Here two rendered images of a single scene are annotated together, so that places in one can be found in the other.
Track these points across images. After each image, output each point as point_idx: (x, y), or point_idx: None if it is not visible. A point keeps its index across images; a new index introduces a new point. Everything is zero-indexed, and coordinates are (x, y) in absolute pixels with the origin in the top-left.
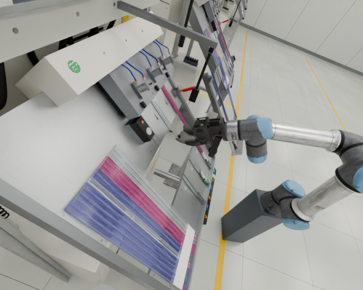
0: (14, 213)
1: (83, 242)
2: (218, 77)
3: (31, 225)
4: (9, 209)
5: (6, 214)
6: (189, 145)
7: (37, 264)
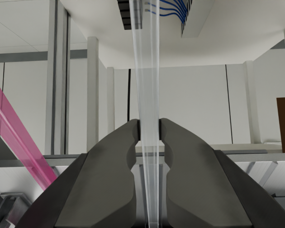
0: (267, 35)
1: None
2: None
3: None
4: (261, 39)
5: (268, 38)
6: (247, 178)
7: None
